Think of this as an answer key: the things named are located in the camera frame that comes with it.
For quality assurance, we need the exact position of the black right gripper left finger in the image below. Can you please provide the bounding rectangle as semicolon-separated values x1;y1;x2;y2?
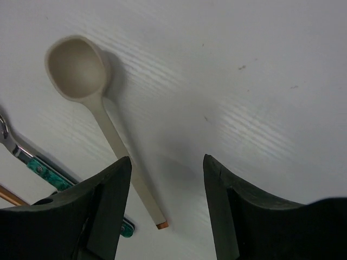
1;157;132;259

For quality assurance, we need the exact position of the silver spoon green handle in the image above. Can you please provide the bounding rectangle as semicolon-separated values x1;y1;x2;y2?
0;113;135;238

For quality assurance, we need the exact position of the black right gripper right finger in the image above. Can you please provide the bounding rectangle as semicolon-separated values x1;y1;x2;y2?
203;155;346;259

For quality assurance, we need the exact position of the beige ceramic spoon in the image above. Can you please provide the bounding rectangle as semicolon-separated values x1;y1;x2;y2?
44;35;169;230

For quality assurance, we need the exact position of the copper spoon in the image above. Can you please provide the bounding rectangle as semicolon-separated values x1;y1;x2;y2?
0;185;29;206

